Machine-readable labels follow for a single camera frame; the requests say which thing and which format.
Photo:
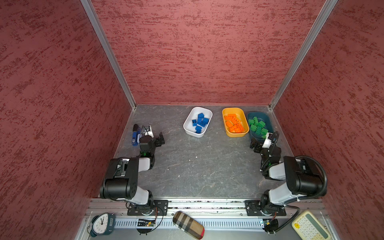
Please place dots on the green lego large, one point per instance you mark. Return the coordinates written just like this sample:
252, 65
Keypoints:
259, 131

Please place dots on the white plastic bin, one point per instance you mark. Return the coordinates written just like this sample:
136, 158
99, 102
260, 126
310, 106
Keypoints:
193, 115

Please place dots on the large blue stapler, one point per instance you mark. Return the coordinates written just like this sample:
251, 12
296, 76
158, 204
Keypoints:
136, 130

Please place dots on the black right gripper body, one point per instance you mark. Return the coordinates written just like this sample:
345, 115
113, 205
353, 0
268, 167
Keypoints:
259, 146

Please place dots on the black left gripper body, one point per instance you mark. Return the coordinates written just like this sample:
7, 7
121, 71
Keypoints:
158, 143

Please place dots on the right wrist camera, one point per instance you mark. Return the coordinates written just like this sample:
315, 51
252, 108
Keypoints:
270, 140

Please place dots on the green analog clock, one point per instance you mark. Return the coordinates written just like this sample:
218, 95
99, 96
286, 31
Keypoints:
103, 224

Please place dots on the green lego lowest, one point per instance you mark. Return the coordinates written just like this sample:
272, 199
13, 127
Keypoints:
264, 133

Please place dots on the orange lego stack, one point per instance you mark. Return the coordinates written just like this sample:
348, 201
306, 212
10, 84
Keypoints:
239, 129

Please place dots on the green studded lego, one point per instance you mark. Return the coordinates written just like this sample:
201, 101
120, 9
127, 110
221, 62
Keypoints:
253, 128

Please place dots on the aluminium corner post right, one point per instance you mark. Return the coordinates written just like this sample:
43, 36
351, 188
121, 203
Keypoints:
318, 24

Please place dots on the aluminium rail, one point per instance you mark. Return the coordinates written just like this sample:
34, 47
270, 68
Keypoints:
212, 214

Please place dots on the blue lego cluster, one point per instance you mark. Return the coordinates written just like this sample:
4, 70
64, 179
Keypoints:
198, 129

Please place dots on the yellow calculator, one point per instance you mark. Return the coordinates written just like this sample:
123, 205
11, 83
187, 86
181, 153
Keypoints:
307, 226

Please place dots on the yellow plastic bin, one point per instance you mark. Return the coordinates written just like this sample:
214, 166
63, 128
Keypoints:
241, 116

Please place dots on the plaid glasses case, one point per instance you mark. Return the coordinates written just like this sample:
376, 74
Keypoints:
189, 225

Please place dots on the aluminium corner post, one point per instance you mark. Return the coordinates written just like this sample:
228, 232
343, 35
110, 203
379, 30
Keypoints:
318, 24
97, 26

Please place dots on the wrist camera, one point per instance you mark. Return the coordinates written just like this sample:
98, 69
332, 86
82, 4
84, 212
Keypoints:
270, 140
147, 133

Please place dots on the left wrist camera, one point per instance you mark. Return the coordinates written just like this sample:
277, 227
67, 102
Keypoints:
147, 133

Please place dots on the aluminium corner post left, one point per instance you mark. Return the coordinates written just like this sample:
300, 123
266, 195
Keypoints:
97, 26

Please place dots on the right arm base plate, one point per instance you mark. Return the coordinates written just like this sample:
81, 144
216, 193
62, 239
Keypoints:
255, 208

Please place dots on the teal plastic bin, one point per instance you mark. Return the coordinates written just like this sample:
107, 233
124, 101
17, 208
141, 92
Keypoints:
261, 117

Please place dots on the green lego small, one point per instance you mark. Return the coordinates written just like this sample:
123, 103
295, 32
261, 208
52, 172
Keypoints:
256, 121

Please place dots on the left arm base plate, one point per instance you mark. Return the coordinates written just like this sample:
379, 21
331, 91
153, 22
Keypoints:
148, 207

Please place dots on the small light blue stapler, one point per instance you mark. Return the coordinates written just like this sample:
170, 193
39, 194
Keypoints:
138, 138

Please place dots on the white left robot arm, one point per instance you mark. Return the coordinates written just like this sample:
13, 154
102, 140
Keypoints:
121, 179

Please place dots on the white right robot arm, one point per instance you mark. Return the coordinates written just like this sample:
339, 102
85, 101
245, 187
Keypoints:
304, 178

